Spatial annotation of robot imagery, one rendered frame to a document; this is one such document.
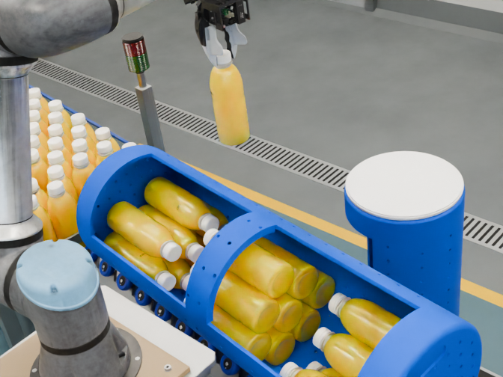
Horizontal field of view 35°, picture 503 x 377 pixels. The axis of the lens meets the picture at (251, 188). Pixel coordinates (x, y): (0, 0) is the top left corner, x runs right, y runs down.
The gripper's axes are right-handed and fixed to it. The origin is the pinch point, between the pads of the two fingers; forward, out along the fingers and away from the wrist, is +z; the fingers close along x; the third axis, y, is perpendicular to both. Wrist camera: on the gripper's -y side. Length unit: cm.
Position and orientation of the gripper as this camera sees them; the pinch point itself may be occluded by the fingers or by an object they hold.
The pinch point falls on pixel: (221, 54)
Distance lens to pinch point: 168.6
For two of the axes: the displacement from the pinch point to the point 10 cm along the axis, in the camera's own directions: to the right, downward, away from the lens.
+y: 6.2, 3.8, -6.8
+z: 1.2, 8.1, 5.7
